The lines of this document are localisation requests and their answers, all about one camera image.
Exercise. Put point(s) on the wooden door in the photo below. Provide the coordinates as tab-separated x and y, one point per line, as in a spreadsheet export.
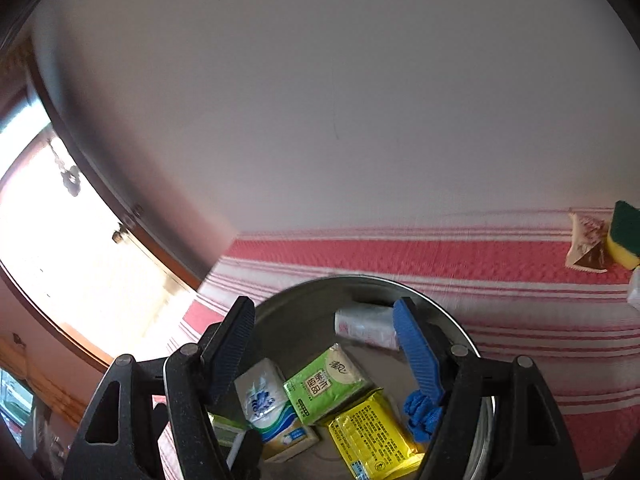
75	260

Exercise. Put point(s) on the white plastic packet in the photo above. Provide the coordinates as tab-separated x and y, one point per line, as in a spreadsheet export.
635	290

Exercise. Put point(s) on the brown white snack packet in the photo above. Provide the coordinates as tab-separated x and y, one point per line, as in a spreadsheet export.
587	245

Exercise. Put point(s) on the white pink tissue packet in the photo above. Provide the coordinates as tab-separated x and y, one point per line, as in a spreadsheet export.
365	327

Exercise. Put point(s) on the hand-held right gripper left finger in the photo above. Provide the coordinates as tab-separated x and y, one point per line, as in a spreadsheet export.
230	355

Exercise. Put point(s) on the dark hanging door ornament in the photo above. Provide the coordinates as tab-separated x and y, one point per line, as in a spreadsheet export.
71	180

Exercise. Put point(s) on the red striped tablecloth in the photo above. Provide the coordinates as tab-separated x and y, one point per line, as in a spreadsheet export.
525	310

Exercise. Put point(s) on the round metal basin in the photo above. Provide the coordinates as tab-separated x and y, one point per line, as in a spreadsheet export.
310	330

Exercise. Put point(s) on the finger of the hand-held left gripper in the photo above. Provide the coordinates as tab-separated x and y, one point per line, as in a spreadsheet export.
245	460

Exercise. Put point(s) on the yellow plastic packet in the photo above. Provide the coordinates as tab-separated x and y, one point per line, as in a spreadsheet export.
370	435

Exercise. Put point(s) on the brass door knob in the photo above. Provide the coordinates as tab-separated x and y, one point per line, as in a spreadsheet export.
120	234

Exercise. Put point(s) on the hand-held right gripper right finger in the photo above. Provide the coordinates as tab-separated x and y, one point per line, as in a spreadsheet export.
420	360

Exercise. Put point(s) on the green yellow sponge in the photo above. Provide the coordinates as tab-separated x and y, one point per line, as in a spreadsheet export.
625	240

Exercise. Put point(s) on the pale green tissue packet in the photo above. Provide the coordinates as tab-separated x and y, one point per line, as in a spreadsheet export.
225	430

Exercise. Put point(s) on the white blue tissue packet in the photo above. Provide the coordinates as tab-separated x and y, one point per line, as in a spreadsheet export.
265	405

